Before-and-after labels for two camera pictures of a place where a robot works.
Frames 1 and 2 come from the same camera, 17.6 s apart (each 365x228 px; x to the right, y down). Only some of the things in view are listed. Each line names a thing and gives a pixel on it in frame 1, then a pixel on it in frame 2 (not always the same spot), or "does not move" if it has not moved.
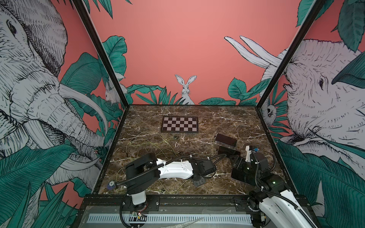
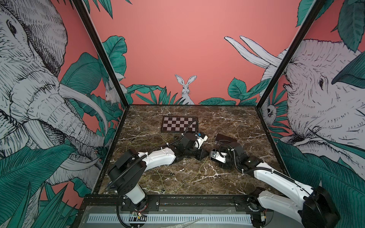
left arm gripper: (202, 182) -> (201, 155)
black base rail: (231, 201) does not move
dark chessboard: (180, 124) does not move
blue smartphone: (226, 140) does not move
